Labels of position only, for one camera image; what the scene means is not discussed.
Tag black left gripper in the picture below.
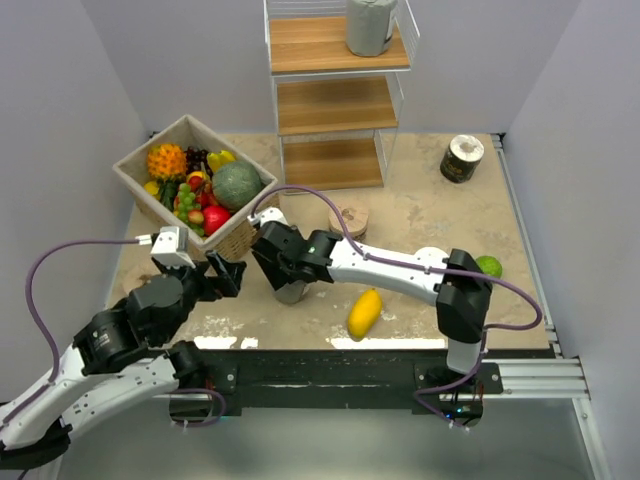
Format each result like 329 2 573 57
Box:
158 247 247 343

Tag grey roll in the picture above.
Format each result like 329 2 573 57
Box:
274 280 309 305
346 0 398 57

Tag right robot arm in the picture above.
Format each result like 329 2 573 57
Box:
250 217 493 393

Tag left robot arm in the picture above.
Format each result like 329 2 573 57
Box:
1 252 247 470

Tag wicker basket with cloth liner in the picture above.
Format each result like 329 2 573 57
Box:
113 115 279 260

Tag red yellow peach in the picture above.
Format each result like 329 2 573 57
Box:
187 209 204 225

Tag red apple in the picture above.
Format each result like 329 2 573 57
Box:
202 205 231 237

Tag green grape bunch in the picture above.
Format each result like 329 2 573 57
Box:
174 183 204 238

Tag brown roll left edge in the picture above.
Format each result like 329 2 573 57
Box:
121 264 157 295

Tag green netted melon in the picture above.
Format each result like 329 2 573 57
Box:
212 161 263 212

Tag yellow mango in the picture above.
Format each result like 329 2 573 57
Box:
347 289 383 340

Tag brown roll centre table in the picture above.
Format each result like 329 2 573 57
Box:
328 202 369 242

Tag yellow bananas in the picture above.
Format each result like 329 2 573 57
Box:
206 150 236 173

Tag dark purple grapes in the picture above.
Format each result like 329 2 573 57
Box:
185 146 210 174

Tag orange pineapple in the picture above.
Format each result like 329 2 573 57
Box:
146 143 187 182

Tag black white roll centre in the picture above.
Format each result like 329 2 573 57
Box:
414 247 449 265

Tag green lime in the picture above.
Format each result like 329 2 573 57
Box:
475 255 503 279

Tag black white roll back corner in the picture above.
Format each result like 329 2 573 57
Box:
440 134 485 183

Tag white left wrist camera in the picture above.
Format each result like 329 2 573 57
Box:
151 226 190 256

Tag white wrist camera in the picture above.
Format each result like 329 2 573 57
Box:
247 207 289 229
151 226 190 256

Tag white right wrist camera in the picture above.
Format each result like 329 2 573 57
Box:
247 207 289 229

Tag white wire wooden shelf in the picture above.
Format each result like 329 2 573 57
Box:
263 1 420 190

